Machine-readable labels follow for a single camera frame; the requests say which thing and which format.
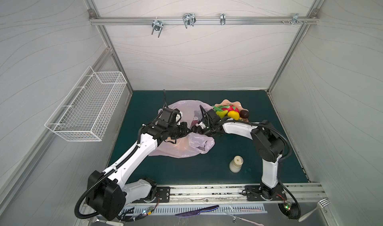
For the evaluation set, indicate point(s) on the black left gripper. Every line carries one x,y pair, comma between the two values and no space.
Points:
185,129

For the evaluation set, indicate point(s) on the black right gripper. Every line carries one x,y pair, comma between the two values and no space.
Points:
205,127

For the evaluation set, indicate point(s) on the yellow lemon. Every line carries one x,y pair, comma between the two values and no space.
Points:
234,115

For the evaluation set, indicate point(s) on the pink plastic bag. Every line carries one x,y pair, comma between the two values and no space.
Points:
193,144

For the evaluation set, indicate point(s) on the dark purple passion fruit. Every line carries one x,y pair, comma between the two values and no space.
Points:
244,114

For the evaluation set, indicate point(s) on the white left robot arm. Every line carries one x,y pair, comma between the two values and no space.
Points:
106,194

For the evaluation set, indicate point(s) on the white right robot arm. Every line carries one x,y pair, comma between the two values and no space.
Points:
269,143

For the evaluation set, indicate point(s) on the green pear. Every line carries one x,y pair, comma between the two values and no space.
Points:
222,113

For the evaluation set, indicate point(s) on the peach scalloped fruit bowl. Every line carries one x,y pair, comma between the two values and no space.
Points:
236,106

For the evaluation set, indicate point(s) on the cream plastic bottle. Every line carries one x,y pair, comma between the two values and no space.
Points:
236,164

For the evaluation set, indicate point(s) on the purple plastic knife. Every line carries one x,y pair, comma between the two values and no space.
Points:
197,212

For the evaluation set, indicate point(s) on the pink plastic utensil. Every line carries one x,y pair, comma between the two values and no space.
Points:
243,219

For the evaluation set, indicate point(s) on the metal u-bolt clamp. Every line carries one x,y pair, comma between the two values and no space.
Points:
157,26

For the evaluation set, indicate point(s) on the metal hook clamp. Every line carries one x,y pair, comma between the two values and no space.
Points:
189,20

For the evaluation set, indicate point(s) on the silver fork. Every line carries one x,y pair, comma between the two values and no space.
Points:
320,205

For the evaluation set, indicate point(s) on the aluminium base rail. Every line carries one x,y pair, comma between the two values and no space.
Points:
216,194

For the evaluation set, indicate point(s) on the white wire basket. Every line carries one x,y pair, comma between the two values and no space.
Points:
85,113

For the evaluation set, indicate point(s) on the small metal ring clamp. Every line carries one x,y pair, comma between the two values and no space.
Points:
222,19

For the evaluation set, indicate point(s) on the aluminium top rail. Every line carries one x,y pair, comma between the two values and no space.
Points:
147,21

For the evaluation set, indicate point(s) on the metal corner bracket clamp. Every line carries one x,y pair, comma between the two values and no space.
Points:
295,20

